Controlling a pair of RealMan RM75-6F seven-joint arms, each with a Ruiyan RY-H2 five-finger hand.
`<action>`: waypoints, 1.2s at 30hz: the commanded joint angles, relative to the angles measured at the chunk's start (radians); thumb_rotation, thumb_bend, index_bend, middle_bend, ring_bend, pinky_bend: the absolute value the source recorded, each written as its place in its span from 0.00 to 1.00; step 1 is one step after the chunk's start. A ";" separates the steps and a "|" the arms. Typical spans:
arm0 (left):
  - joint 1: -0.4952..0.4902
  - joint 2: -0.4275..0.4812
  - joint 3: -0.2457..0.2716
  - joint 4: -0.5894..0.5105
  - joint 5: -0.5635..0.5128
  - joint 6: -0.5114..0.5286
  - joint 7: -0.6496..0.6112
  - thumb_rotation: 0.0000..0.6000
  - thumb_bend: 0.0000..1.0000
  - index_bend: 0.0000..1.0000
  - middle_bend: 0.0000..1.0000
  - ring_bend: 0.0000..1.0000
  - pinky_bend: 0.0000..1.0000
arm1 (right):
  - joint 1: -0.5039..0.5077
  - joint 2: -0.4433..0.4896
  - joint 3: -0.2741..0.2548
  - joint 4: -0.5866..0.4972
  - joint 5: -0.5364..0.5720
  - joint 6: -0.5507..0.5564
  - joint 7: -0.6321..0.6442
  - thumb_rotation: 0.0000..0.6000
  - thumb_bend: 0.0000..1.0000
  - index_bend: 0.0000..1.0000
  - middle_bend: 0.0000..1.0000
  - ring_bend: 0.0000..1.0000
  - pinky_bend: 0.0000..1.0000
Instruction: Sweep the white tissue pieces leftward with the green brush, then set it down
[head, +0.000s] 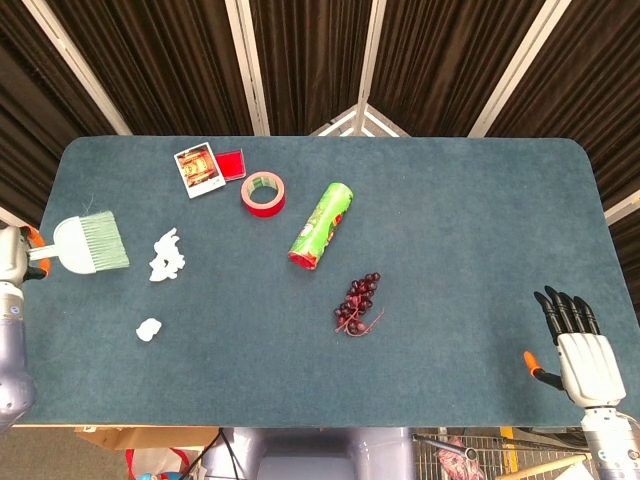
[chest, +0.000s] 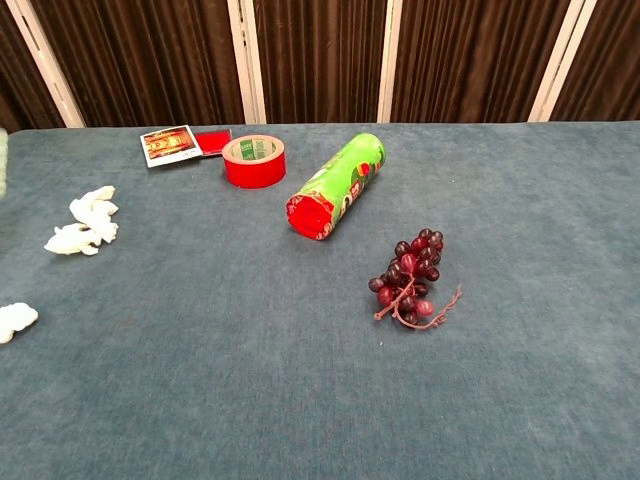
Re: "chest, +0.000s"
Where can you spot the mint green hand brush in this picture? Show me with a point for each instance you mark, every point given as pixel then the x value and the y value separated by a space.
pixel 2 160

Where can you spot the green chip can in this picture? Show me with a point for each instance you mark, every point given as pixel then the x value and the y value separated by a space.
pixel 345 175

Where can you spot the red tape roll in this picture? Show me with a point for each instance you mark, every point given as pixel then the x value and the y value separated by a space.
pixel 255 170

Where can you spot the purple grape bunch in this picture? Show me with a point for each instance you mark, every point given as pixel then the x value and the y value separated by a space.
pixel 412 272

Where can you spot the blue felt table cover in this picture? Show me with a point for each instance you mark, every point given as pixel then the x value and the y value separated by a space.
pixel 320 375

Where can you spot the red square pad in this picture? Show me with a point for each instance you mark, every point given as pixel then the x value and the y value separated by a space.
pixel 214 142

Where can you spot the white bordered photo card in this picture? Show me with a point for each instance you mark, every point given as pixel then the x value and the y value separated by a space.
pixel 170 145

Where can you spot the dark brown curtain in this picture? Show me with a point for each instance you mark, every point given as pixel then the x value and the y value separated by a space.
pixel 320 55

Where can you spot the white partition frame post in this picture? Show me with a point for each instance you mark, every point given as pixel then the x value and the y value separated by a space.
pixel 45 60
pixel 247 60
pixel 389 60
pixel 562 60

